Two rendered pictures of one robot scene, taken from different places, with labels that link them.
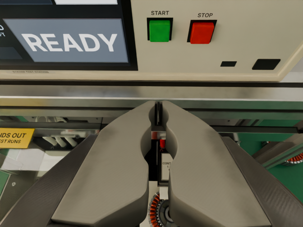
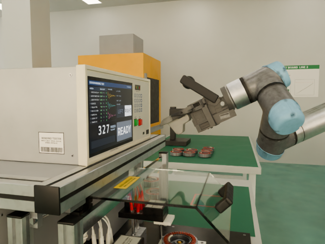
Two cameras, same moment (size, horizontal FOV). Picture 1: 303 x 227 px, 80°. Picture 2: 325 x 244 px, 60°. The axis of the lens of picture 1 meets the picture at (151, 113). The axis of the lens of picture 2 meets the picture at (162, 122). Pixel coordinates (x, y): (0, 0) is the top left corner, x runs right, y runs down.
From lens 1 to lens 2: 0.81 m
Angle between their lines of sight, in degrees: 80
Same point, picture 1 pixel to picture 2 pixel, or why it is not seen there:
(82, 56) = (125, 136)
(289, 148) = (166, 166)
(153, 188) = not seen: outside the picture
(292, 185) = (176, 215)
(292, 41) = (148, 123)
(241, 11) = (142, 115)
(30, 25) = (120, 124)
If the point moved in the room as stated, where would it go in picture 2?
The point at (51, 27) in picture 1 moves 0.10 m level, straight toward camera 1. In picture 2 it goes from (122, 124) to (158, 123)
